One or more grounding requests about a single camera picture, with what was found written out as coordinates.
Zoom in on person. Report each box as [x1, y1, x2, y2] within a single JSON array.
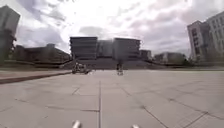
[[115, 61, 125, 76]]

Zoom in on wide grey stairs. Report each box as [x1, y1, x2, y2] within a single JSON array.
[[60, 58, 168, 71]]

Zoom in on vehicle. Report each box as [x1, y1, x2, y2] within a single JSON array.
[[71, 61, 92, 75]]

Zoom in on wide grey building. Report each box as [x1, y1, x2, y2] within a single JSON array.
[[69, 36, 142, 62]]

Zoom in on grey stone slab plaza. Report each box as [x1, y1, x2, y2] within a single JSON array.
[[0, 68, 224, 128]]

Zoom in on low grey building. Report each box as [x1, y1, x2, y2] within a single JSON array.
[[152, 51, 188, 66]]

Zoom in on long low dark building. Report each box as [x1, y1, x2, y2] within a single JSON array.
[[12, 43, 72, 65]]

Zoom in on robot's own part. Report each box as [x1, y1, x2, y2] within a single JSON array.
[[71, 119, 82, 128]]

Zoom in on raised stone bed edge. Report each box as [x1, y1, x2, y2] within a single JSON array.
[[0, 70, 73, 85]]

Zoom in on tall pale building with windows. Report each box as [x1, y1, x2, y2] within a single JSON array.
[[186, 10, 224, 64]]

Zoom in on tall dark building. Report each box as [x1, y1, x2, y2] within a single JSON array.
[[0, 4, 21, 65]]

